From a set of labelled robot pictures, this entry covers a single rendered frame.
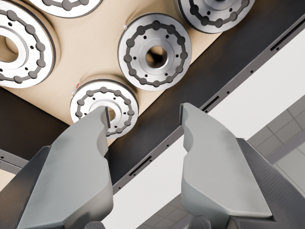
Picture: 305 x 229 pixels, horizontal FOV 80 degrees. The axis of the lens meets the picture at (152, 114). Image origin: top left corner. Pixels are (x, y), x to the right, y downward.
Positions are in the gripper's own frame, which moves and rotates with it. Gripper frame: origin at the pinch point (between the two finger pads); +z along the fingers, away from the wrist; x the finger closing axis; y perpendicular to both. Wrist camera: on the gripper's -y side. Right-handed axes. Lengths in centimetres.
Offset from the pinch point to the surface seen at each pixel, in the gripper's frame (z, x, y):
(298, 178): 85, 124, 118
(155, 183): 31, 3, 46
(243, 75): 8.3, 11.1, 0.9
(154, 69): 13.6, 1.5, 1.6
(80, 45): 16.2, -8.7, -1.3
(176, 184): 32, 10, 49
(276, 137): 114, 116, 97
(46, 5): 12.9, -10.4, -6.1
